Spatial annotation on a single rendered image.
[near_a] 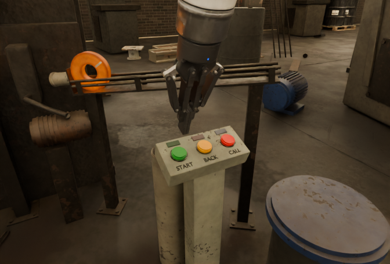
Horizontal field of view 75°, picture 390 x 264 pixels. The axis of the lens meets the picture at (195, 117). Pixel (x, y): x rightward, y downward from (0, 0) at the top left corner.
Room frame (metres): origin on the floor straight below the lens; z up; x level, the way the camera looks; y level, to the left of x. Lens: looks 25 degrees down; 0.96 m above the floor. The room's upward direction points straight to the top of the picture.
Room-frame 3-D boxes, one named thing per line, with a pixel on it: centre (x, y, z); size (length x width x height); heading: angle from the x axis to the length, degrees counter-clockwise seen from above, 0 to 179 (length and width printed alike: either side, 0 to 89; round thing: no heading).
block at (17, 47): (1.05, 0.71, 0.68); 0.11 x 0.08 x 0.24; 27
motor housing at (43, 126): (0.97, 0.56, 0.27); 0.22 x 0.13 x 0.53; 117
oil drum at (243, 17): (3.47, -0.58, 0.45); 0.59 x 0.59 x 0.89
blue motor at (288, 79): (2.34, -0.89, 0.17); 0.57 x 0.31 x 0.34; 137
